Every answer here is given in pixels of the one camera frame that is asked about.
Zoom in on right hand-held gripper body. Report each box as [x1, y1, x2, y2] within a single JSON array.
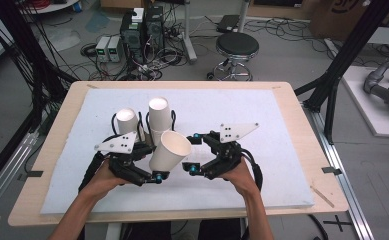
[[202, 122, 261, 181]]

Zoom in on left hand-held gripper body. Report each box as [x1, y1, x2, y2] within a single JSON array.
[[94, 130, 150, 184]]

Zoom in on brown double cup holder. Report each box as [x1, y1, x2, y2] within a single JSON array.
[[111, 109, 178, 148]]

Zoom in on tall white paper cup stack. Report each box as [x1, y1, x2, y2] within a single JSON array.
[[148, 96, 175, 147]]

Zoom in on person's right hand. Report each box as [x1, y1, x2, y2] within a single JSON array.
[[219, 157, 262, 197]]

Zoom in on person's left hand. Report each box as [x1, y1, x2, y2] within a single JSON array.
[[81, 159, 130, 198]]

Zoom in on short white paper cup stack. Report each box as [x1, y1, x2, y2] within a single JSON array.
[[115, 108, 140, 137]]

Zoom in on white foam mat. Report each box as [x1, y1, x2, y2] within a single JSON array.
[[40, 87, 316, 215]]

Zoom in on person's left leg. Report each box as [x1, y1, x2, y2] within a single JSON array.
[[124, 221, 173, 240]]

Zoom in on person's leg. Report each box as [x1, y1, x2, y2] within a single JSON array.
[[197, 218, 244, 240], [124, 221, 173, 240]]

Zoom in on white table leg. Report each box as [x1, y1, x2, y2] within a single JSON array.
[[105, 222, 123, 240]]

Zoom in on person's right leg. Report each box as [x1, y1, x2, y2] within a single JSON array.
[[197, 218, 244, 240]]

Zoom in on black tape piece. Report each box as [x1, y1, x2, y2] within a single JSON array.
[[17, 170, 44, 182], [321, 166, 343, 176]]

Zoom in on grey power supply box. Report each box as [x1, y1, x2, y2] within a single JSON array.
[[95, 35, 112, 63], [107, 35, 124, 64]]

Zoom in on grey metal stand leg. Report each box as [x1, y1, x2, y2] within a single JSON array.
[[180, 0, 199, 65]]

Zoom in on black round stool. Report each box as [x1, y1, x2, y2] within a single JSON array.
[[206, 31, 260, 82]]

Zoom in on thin wooden stick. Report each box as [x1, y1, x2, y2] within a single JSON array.
[[309, 185, 336, 209]]

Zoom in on black computer tower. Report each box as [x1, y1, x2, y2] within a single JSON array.
[[119, 11, 146, 65], [144, 5, 166, 55]]

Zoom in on black flat device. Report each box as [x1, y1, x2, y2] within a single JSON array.
[[216, 14, 242, 34]]

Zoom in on white platform board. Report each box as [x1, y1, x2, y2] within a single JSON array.
[[341, 65, 389, 139]]

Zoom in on brown cardboard box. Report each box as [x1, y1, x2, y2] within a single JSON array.
[[308, 0, 370, 42]]

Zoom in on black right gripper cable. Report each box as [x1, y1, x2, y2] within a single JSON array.
[[240, 147, 264, 192]]

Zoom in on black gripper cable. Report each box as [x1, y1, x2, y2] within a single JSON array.
[[240, 147, 264, 192], [77, 134, 117, 193]]

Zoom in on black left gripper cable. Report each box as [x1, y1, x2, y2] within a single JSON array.
[[77, 134, 117, 193]]

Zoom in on tangle of floor cables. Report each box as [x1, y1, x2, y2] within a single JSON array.
[[79, 41, 187, 82]]

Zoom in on aluminium rail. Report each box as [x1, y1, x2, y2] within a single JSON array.
[[302, 102, 376, 240], [0, 130, 40, 223]]

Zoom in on black metal frame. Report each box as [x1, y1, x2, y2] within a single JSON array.
[[294, 0, 389, 145], [0, 0, 78, 198]]

